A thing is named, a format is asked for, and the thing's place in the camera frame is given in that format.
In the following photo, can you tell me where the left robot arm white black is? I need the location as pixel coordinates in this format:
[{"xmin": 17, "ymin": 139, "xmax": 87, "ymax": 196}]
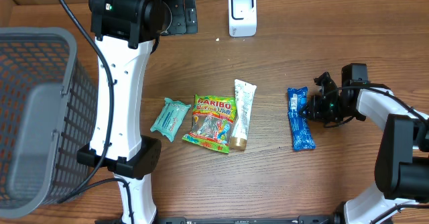
[{"xmin": 76, "ymin": 0, "xmax": 198, "ymax": 223}]

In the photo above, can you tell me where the blue snack wrapper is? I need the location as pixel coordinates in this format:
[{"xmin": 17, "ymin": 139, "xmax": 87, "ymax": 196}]
[{"xmin": 288, "ymin": 87, "xmax": 316, "ymax": 152}]

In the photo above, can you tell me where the grey plastic basket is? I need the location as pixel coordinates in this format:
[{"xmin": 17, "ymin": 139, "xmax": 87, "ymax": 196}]
[{"xmin": 1, "ymin": 27, "xmax": 97, "ymax": 219}]

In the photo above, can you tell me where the white tube with gold cap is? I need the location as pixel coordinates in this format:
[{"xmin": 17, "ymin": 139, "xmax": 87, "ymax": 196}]
[{"xmin": 229, "ymin": 79, "xmax": 257, "ymax": 150}]

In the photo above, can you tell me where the teal wet wipes pack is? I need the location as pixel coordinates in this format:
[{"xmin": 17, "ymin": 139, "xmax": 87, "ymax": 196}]
[{"xmin": 150, "ymin": 98, "xmax": 191, "ymax": 142}]

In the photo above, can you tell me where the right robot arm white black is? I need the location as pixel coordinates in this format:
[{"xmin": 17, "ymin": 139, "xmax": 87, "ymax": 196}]
[{"xmin": 298, "ymin": 63, "xmax": 428, "ymax": 223}]

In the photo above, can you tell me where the Haribo gummy candy bag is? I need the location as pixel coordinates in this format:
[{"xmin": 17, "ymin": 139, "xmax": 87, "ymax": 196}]
[{"xmin": 182, "ymin": 95, "xmax": 237, "ymax": 154}]

